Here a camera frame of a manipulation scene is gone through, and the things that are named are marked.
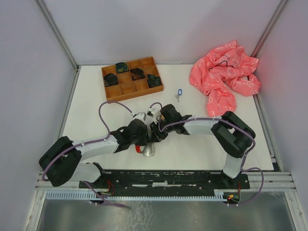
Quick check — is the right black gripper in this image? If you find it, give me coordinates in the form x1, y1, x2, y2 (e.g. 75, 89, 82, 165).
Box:
149, 118, 174, 143

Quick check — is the red carabiner keyring with keys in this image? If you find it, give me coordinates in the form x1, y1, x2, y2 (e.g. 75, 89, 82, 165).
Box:
135, 142, 155, 157

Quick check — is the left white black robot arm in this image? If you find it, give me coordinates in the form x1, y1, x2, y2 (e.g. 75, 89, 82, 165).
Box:
38, 119, 150, 188

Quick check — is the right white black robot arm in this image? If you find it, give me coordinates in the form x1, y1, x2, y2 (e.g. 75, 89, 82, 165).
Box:
147, 104, 256, 188

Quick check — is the key with blue tag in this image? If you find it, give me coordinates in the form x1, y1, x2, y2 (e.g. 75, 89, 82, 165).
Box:
175, 89, 182, 102

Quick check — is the dark rolled item right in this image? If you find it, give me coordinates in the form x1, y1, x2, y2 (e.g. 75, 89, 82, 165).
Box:
147, 74, 162, 88

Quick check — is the dark rolled item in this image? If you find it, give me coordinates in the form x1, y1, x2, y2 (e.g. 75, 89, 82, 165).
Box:
147, 74, 162, 88
130, 67, 145, 81
103, 73, 118, 87
115, 62, 129, 74

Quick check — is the wooden compartment tray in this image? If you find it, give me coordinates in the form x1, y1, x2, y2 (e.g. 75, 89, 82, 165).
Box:
101, 56, 164, 102

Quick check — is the dark rolled item middle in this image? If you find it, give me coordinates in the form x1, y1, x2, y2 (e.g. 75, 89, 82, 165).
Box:
130, 67, 145, 81

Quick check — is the dark rolled item left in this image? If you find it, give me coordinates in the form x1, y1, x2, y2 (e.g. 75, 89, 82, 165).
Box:
103, 73, 118, 87

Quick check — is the dark rolled item top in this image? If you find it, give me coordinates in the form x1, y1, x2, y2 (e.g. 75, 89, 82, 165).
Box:
115, 62, 129, 74

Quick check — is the pink patterned cloth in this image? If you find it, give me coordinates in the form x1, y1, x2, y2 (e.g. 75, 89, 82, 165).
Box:
189, 40, 261, 117

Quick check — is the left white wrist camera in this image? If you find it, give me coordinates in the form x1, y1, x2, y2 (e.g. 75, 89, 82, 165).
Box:
133, 113, 147, 124

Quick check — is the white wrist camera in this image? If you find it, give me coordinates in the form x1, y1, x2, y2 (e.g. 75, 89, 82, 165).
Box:
147, 107, 161, 119
133, 113, 147, 124

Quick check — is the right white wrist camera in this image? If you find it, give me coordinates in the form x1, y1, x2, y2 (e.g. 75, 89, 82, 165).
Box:
147, 107, 161, 119

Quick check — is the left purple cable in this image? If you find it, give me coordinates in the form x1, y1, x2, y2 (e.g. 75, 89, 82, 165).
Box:
42, 101, 133, 181

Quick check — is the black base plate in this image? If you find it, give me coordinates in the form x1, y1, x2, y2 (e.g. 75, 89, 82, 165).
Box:
90, 169, 250, 190

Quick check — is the white slotted cable duct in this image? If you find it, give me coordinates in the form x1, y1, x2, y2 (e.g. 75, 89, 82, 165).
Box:
45, 190, 229, 200

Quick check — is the right aluminium frame post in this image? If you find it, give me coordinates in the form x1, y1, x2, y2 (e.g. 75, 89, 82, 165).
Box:
251, 0, 289, 58

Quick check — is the aluminium frame post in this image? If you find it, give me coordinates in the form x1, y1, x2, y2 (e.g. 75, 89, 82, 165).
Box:
35, 0, 78, 70
251, 0, 289, 58

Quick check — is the aluminium frame rail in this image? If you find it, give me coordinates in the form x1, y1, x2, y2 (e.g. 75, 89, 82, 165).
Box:
247, 172, 296, 192

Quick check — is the left aluminium frame post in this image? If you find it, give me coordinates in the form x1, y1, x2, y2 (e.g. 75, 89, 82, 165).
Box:
35, 0, 78, 70

